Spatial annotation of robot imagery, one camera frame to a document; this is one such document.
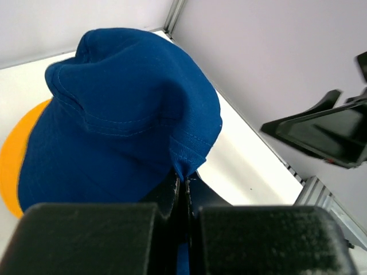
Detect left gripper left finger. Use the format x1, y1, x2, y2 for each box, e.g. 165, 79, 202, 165
1, 172, 180, 274

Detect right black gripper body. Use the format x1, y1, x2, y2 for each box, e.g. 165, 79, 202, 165
345, 52, 367, 103

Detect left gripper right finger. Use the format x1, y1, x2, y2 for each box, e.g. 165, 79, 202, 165
185, 176, 358, 274

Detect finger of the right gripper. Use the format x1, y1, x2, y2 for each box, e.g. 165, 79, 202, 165
304, 89, 342, 115
260, 101, 366, 169

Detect blue bucket hat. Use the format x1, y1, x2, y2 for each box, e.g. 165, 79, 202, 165
18, 28, 222, 274

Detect yellow bucket hat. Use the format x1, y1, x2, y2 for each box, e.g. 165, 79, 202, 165
1, 100, 51, 218

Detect aluminium mounting rail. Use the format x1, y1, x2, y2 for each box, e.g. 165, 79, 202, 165
282, 157, 366, 249

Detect right aluminium frame post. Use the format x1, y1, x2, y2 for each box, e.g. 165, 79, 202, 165
163, 0, 186, 35

